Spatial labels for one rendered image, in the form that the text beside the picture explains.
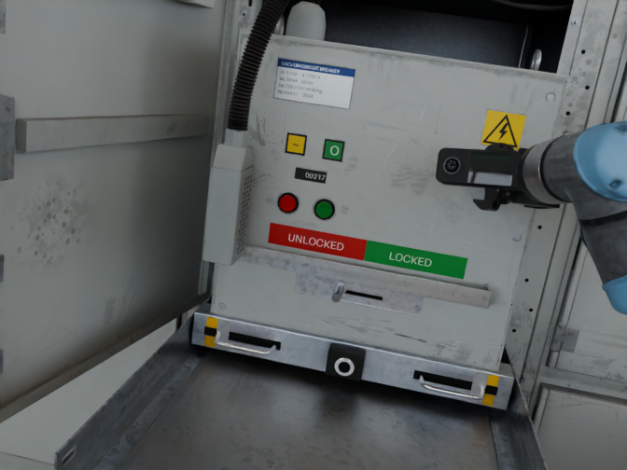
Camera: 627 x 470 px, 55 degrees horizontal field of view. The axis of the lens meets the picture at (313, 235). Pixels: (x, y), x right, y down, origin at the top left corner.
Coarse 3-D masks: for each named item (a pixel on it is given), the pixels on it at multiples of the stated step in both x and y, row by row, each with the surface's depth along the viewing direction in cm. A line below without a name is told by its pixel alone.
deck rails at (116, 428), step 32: (192, 320) 105; (160, 352) 92; (192, 352) 105; (128, 384) 81; (160, 384) 94; (96, 416) 73; (128, 416) 83; (512, 416) 96; (64, 448) 67; (96, 448) 75; (128, 448) 78; (512, 448) 91
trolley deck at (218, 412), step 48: (192, 384) 96; (240, 384) 98; (288, 384) 100; (336, 384) 102; (384, 384) 105; (192, 432) 84; (240, 432) 85; (288, 432) 87; (336, 432) 89; (384, 432) 91; (432, 432) 92; (480, 432) 94
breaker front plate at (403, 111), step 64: (384, 64) 90; (448, 64) 88; (256, 128) 95; (320, 128) 94; (384, 128) 92; (448, 128) 90; (256, 192) 98; (320, 192) 96; (384, 192) 94; (448, 192) 93; (320, 256) 99; (512, 256) 93; (256, 320) 103; (320, 320) 101; (384, 320) 99; (448, 320) 97
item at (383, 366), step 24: (192, 336) 105; (240, 336) 103; (264, 336) 102; (288, 336) 102; (312, 336) 101; (288, 360) 103; (312, 360) 102; (384, 360) 100; (408, 360) 99; (432, 360) 98; (408, 384) 100; (432, 384) 99; (456, 384) 99; (504, 384) 97; (504, 408) 98
